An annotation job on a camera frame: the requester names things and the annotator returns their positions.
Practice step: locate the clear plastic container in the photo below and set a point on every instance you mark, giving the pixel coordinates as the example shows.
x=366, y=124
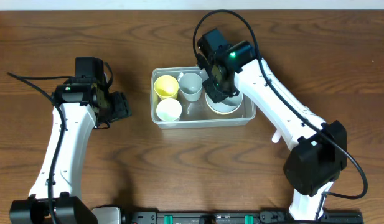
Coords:
x=197, y=114

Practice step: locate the grey plastic bowl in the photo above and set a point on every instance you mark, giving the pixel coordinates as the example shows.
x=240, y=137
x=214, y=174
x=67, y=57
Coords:
x=230, y=104

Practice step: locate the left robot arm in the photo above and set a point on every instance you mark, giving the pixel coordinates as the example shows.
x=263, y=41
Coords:
x=56, y=195

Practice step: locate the yellow plastic cup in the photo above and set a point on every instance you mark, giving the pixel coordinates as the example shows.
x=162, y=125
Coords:
x=166, y=86

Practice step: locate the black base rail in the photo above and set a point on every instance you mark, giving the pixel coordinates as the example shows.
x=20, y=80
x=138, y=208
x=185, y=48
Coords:
x=222, y=217

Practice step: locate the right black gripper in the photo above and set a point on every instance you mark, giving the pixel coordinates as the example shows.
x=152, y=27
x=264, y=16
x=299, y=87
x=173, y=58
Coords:
x=216, y=92

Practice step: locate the white plastic fork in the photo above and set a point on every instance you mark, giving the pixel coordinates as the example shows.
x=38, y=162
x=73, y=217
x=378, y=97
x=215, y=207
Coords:
x=276, y=137

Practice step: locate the white plastic bowl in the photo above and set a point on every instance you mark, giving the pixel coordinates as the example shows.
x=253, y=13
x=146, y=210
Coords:
x=222, y=110

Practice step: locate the grey plastic cup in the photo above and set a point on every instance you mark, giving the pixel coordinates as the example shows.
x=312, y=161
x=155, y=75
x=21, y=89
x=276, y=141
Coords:
x=190, y=85

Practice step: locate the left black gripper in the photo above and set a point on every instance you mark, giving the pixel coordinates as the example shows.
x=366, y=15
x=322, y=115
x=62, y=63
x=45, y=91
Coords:
x=119, y=106

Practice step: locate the white plastic cup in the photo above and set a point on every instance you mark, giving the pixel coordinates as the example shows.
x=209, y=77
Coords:
x=169, y=109

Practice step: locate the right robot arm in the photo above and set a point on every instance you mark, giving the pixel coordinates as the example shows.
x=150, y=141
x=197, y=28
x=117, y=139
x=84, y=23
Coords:
x=317, y=148

